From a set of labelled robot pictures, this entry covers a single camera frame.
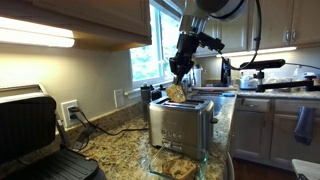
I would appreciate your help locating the white lower kitchen cabinets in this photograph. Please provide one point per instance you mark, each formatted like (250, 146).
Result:
(253, 130)

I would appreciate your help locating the kitchen window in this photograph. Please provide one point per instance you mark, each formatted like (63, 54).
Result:
(150, 56)

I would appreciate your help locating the brown bread slice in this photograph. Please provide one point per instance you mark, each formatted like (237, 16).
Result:
(180, 168)
(176, 94)

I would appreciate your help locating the white flat panel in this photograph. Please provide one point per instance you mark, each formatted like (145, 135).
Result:
(305, 168)

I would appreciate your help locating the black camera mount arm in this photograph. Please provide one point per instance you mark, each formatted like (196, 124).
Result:
(286, 85)

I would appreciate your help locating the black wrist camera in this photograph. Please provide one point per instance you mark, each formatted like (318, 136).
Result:
(211, 41)

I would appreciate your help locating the black stereo camera bar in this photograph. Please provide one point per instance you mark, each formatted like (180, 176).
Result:
(263, 64)

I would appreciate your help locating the white wall switch plate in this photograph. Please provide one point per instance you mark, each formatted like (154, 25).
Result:
(119, 98)

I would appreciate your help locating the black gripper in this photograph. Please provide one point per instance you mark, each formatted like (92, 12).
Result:
(188, 46)

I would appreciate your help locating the under-cabinet strip light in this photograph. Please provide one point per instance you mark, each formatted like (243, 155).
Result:
(33, 33)
(283, 50)

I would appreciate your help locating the stainless steel two-slot toaster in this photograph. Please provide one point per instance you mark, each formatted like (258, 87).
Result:
(186, 130)

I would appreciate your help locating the black panini press grill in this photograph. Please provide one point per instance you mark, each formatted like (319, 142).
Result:
(30, 126)

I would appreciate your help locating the clear glass food container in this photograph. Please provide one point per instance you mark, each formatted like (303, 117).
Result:
(156, 168)

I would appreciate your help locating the white wall power outlet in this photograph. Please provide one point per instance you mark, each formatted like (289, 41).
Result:
(65, 115)

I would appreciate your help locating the black toaster lever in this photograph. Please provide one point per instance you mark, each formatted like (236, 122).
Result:
(214, 120)

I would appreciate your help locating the white paper towel roll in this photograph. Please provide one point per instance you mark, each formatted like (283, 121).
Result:
(198, 76)

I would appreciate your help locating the white rice cooker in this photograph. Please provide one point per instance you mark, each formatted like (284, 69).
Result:
(248, 83)

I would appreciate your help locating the stainless steel sink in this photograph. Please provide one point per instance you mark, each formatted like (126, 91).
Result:
(213, 100)

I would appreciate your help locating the blue hanging towel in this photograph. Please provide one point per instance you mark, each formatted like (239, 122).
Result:
(305, 125)

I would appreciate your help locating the wooden upper cabinet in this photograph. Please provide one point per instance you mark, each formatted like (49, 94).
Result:
(83, 16)

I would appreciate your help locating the black tall coffee appliance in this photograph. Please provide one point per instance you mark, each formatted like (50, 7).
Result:
(226, 71)

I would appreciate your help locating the blue sponge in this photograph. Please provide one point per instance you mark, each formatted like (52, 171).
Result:
(228, 94)

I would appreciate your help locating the black pepper grinder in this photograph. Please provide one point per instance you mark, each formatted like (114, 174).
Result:
(145, 100)

